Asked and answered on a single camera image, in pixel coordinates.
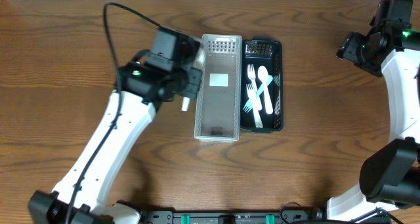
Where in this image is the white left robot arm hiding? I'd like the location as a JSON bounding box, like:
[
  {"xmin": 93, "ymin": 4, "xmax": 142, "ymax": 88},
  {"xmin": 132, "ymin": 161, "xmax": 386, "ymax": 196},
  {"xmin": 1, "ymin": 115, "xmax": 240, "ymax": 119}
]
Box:
[{"xmin": 28, "ymin": 60, "xmax": 203, "ymax": 223}]

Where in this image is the clear plastic basket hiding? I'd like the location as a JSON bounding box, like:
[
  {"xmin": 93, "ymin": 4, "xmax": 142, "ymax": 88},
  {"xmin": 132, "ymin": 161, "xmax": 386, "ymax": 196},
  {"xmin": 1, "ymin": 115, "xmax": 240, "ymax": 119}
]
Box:
[{"xmin": 194, "ymin": 34, "xmax": 242, "ymax": 143}]

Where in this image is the thin white spoon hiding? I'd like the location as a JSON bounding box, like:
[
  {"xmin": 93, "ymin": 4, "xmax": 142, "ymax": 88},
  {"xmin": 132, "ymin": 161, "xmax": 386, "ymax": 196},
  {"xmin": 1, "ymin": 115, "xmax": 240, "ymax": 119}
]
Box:
[{"xmin": 181, "ymin": 97, "xmax": 190, "ymax": 112}]

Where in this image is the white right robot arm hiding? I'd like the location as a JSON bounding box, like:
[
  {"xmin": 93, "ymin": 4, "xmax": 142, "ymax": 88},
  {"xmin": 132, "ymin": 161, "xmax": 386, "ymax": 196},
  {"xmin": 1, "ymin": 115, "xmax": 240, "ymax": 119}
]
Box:
[{"xmin": 325, "ymin": 30, "xmax": 419, "ymax": 221}]

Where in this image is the thick white plastic spoon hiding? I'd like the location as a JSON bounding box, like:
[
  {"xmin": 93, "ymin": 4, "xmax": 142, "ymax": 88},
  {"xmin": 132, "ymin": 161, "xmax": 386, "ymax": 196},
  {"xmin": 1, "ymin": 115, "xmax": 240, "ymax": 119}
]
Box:
[{"xmin": 257, "ymin": 66, "xmax": 274, "ymax": 115}]

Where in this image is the white plastic fork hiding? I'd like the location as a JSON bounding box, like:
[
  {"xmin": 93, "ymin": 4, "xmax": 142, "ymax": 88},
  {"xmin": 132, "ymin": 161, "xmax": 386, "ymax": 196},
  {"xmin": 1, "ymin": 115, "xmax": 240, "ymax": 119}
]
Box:
[{"xmin": 247, "ymin": 64, "xmax": 262, "ymax": 110}]

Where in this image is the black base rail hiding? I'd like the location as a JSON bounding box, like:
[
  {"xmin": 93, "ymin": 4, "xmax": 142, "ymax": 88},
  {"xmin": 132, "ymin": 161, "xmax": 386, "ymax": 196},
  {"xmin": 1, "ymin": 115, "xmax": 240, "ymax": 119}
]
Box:
[{"xmin": 111, "ymin": 200, "xmax": 394, "ymax": 224}]

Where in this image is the mint green plastic fork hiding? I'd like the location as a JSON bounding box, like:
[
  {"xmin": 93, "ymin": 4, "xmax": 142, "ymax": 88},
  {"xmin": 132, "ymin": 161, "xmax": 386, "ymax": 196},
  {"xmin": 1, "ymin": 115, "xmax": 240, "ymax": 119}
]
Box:
[{"xmin": 242, "ymin": 75, "xmax": 273, "ymax": 113}]

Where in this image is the dark green plastic basket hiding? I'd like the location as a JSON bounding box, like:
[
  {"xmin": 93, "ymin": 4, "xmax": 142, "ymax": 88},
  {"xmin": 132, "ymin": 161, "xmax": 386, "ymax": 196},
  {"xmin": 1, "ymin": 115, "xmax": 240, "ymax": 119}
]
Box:
[{"xmin": 240, "ymin": 38, "xmax": 284, "ymax": 133}]

